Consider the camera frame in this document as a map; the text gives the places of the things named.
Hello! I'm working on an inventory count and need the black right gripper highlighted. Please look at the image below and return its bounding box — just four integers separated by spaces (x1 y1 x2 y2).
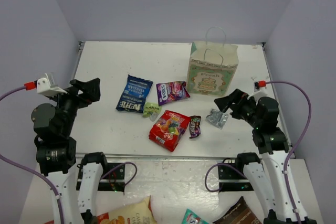
214 88 261 129

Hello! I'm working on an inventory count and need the silver foil wrapper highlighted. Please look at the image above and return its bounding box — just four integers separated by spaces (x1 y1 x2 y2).
206 109 228 129

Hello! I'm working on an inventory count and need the blue kettle chips bag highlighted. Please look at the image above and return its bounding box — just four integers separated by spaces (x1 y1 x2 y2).
116 75 153 113

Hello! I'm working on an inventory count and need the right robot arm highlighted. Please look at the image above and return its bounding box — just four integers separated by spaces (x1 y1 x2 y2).
214 89 316 223

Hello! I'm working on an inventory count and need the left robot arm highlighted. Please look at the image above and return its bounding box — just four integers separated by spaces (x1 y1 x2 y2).
31 74 109 223

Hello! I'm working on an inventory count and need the decorated paper bag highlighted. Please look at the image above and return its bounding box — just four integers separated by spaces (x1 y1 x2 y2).
186 26 239 97

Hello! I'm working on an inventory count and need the purple foxs candy bag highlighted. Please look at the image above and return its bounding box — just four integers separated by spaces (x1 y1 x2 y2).
156 81 190 106

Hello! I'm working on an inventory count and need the red fruit candy bag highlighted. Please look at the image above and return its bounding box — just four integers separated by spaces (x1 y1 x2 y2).
149 110 191 152

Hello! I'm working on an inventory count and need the dark brown snack bag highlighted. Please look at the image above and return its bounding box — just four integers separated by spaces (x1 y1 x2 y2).
213 196 261 224

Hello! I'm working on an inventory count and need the cream cassava chips bag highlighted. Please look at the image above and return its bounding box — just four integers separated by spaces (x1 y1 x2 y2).
97 196 157 224

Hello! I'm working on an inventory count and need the red snack bag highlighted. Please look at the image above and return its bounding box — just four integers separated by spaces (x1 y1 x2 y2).
44 220 54 224

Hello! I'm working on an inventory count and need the brown m&m packet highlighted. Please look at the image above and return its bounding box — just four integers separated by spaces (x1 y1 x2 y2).
189 115 202 139

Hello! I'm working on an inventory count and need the small green candy packet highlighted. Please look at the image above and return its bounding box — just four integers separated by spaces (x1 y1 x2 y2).
142 102 161 122

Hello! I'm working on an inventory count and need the teal snack packet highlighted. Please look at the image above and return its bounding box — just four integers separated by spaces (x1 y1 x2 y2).
181 209 208 224

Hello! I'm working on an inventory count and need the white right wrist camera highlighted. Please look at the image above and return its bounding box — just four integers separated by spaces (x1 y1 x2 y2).
248 81 268 102

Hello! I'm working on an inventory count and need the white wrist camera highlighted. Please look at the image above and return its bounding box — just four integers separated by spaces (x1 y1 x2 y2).
36 73 67 98
248 81 268 102

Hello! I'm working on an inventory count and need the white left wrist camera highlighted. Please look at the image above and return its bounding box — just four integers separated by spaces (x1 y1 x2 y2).
36 73 67 98

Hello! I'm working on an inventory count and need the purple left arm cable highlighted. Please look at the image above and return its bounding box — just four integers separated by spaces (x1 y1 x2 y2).
0 82 65 224

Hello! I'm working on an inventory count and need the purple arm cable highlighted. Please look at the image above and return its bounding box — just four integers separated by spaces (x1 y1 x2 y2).
0 82 65 224
258 80 312 224

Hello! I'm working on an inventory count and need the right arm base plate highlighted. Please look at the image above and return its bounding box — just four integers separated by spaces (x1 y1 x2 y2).
218 166 253 192

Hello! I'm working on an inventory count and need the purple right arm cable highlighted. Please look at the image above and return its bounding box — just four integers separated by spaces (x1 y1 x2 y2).
258 80 312 224

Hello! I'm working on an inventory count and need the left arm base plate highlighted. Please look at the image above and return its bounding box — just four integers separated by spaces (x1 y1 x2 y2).
76 161 126 196

